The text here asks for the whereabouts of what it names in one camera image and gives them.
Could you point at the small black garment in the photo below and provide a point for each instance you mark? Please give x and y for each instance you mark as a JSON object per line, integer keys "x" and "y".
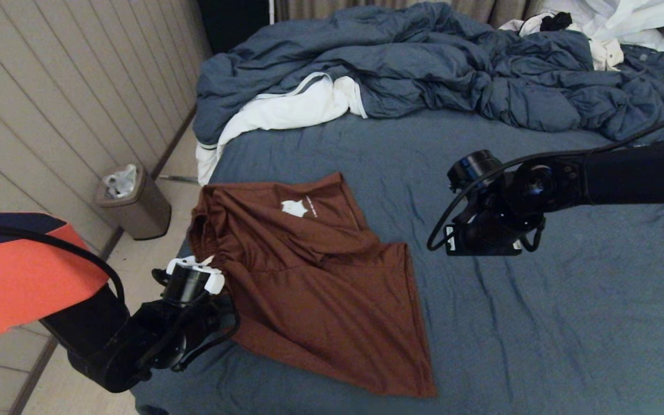
{"x": 557, "y": 22}

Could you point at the blue denim garment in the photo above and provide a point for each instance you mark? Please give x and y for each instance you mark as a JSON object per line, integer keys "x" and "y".
{"x": 649, "y": 56}

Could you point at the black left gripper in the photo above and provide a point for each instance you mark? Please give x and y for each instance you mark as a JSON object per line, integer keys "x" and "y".
{"x": 188, "y": 323}

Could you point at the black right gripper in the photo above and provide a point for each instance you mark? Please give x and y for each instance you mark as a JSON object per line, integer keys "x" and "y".
{"x": 487, "y": 230}

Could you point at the white crumpled garment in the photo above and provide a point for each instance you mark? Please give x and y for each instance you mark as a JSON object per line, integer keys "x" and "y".
{"x": 626, "y": 17}

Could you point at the brown trash bin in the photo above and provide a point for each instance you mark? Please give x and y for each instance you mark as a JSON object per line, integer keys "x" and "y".
{"x": 147, "y": 216}

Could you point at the cream buttoned shirt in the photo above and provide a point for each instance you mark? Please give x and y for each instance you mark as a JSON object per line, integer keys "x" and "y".
{"x": 606, "y": 55}

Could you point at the thin metal rod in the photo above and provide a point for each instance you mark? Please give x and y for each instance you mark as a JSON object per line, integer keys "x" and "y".
{"x": 179, "y": 179}

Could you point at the crumpled blue duvet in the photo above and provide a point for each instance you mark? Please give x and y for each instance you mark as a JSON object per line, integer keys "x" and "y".
{"x": 424, "y": 57}

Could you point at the blue bed sheet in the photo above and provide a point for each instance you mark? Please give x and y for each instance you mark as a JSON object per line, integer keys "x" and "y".
{"x": 395, "y": 150}

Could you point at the clear plastic bin bag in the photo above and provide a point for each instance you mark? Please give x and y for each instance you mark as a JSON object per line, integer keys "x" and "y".
{"x": 121, "y": 181}

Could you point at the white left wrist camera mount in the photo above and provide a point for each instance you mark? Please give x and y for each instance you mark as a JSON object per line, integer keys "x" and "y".
{"x": 215, "y": 282}

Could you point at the beige curtain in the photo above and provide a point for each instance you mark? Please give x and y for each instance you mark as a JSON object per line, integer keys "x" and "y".
{"x": 309, "y": 7}

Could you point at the orange left robot arm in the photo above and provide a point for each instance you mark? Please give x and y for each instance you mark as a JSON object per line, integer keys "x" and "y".
{"x": 21, "y": 276}

